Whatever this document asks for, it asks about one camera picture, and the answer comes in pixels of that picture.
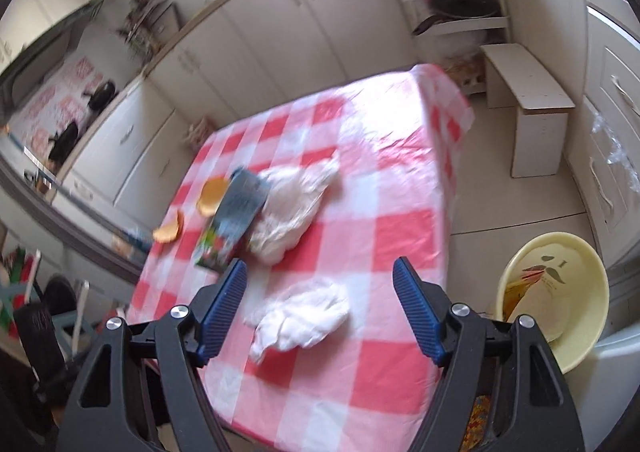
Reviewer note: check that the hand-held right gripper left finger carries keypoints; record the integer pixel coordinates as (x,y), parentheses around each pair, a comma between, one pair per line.
(227,302)

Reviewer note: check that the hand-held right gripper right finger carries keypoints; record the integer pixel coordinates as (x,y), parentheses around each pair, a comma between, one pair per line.
(415,312)

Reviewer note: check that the white plastic bag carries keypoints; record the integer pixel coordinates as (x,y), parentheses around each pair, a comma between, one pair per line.
(300,314)

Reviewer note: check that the blue grey carton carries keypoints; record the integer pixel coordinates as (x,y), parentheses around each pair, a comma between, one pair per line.
(235,217)

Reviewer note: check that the clear plastic bag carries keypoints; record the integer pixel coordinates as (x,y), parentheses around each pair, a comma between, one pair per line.
(292,209)

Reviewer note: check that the yellow plastic basin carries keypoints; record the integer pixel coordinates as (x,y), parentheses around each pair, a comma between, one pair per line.
(570,257)

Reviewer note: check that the red white checkered tablecloth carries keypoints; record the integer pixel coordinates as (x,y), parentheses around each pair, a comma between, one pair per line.
(375,171)

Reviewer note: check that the white blue cross-braced shelf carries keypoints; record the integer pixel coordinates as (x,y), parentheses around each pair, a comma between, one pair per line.
(75,317)

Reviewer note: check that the round black pan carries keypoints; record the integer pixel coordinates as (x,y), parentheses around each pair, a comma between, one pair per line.
(62,293)

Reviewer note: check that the floral wastebasket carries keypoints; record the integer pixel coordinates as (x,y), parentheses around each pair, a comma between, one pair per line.
(200,132)

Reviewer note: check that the white base cabinet with drawers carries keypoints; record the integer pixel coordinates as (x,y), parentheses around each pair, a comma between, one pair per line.
(125,151)

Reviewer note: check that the white step stool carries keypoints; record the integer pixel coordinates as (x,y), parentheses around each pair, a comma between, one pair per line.
(530,121)

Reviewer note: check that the black cooking pot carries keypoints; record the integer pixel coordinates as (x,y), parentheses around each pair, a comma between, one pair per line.
(102,94)

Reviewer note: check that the clear plastic film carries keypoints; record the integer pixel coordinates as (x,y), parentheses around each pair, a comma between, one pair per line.
(612,146)

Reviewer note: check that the white base cabinet with doors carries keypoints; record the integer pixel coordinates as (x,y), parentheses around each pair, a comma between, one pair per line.
(280,36)

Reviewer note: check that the black wok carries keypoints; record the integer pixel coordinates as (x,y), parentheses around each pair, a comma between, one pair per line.
(460,6)

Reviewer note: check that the range hood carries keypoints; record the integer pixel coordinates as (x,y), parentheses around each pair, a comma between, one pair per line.
(45,46)

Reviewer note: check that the white drawer cabinet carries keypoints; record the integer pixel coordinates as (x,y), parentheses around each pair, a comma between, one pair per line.
(612,56)

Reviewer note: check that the grey door frame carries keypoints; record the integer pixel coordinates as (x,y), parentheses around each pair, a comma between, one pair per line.
(55,212)

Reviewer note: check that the pink wall stickers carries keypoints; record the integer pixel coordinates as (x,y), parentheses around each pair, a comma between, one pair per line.
(60,99)

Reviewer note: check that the utensil wall rack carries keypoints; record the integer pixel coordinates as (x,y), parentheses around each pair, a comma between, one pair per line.
(145,19)

